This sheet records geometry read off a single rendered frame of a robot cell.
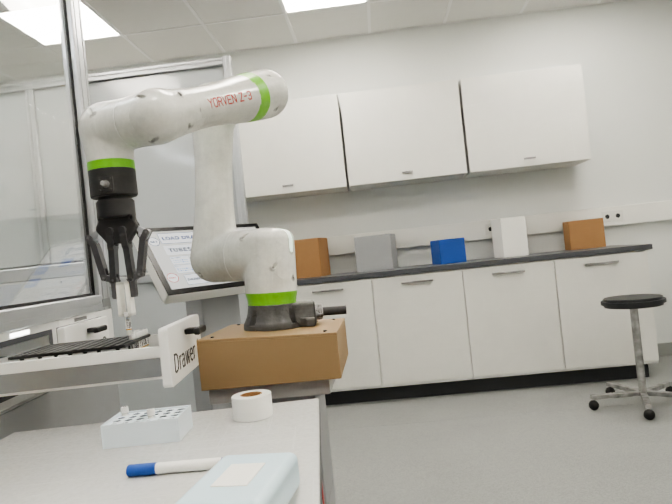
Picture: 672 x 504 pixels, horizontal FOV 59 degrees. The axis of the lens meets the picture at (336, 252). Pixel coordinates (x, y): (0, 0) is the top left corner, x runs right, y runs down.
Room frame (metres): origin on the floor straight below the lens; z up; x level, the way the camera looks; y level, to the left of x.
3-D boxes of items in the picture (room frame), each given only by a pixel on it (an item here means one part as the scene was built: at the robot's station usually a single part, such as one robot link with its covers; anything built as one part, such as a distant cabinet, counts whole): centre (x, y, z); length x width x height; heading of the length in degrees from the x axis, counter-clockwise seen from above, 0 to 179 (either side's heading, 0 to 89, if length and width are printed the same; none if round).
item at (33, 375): (1.23, 0.55, 0.86); 0.40 x 0.26 x 0.06; 92
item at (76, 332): (1.54, 0.67, 0.87); 0.29 x 0.02 x 0.11; 2
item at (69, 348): (1.23, 0.54, 0.87); 0.22 x 0.18 x 0.06; 92
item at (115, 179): (1.21, 0.44, 1.22); 0.12 x 0.09 x 0.06; 2
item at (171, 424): (0.99, 0.34, 0.78); 0.12 x 0.08 x 0.04; 90
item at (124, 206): (1.21, 0.44, 1.14); 0.08 x 0.07 x 0.09; 92
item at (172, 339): (1.24, 0.34, 0.87); 0.29 x 0.02 x 0.11; 2
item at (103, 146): (1.21, 0.43, 1.32); 0.13 x 0.11 x 0.14; 64
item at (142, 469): (0.80, 0.24, 0.77); 0.14 x 0.02 x 0.02; 86
